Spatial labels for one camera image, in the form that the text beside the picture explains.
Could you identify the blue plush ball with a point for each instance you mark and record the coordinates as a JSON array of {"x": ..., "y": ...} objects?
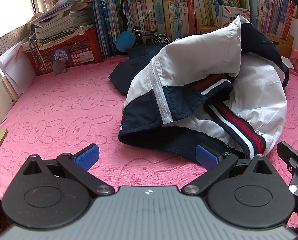
[{"x": 125, "y": 41}]

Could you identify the white and navy jacket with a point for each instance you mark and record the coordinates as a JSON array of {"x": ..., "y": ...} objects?
[{"x": 222, "y": 91}]

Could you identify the red plastic basket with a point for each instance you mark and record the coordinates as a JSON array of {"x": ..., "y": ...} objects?
[{"x": 78, "y": 50}]

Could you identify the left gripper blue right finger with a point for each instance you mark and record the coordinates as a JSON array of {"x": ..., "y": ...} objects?
[{"x": 217, "y": 165}]

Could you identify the stack of papers and notebooks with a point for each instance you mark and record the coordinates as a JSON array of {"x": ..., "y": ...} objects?
[{"x": 66, "y": 19}]

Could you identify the pink rabbit print towel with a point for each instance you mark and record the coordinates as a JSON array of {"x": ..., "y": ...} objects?
[{"x": 39, "y": 123}]

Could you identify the miniature bicycle model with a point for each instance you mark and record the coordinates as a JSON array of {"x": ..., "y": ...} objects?
[{"x": 149, "y": 37}]

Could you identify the row of upright books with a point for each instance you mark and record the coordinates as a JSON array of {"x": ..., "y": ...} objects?
[{"x": 179, "y": 18}]

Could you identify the wooden desk drawer organizer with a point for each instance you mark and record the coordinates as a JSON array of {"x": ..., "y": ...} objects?
[{"x": 284, "y": 46}]

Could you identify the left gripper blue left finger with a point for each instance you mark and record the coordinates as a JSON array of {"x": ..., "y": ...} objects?
[{"x": 76, "y": 167}]

